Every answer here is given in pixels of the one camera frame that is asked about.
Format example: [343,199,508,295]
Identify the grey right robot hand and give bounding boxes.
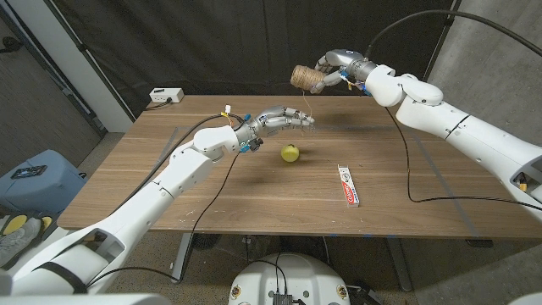
[310,49,377,95]

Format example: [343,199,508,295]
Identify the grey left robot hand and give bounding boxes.
[234,105,317,147]

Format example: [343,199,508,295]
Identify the brown twine spool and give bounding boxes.
[290,64,327,136]

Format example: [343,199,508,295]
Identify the yellow tennis ball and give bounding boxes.
[280,143,301,164]

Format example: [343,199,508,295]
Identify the black backdrop pole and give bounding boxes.
[44,0,136,123]
[417,0,462,97]

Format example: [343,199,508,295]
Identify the black backdrop curtain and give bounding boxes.
[44,0,462,119]

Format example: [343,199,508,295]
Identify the white red toothpaste box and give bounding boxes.
[337,165,361,208]

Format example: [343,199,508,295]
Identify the white power strip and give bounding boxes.
[149,87,185,104]

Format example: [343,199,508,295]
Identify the white robot torso base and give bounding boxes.
[228,252,351,305]

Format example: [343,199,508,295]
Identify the white table leg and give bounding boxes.
[170,232,195,285]

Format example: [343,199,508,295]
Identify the grey table leg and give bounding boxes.
[384,236,412,292]

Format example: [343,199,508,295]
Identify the blue plastic bin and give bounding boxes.
[0,148,88,215]

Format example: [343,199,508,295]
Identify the white floor platform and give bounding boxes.
[40,226,86,251]

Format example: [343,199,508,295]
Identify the black flat device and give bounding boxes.
[11,164,47,180]

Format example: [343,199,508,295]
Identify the grey sneaker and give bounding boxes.
[0,217,43,268]

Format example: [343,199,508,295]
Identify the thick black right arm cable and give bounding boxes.
[364,9,542,58]

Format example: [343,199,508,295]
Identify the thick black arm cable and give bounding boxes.
[109,113,246,215]
[364,9,542,58]

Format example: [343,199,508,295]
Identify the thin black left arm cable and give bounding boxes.
[86,152,242,289]

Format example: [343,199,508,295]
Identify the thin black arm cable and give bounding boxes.
[384,105,542,212]
[86,152,242,289]

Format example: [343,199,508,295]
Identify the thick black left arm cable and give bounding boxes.
[109,113,246,215]

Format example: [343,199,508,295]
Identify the black power strip cable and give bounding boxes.
[143,98,173,112]

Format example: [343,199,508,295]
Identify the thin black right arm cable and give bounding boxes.
[384,105,542,212]

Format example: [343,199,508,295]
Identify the black torso cable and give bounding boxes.
[247,252,290,297]

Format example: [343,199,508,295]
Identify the black wall hook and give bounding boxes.
[0,36,25,54]

